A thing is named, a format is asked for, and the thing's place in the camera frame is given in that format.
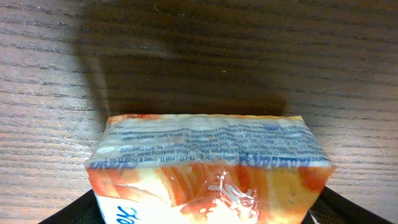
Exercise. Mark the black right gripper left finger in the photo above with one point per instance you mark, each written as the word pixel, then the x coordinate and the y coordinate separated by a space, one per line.
pixel 84 210

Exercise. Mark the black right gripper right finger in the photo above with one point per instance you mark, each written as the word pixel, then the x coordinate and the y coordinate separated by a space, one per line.
pixel 332 208

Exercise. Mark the orange tissue pack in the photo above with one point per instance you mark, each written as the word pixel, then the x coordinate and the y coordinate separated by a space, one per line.
pixel 207 168

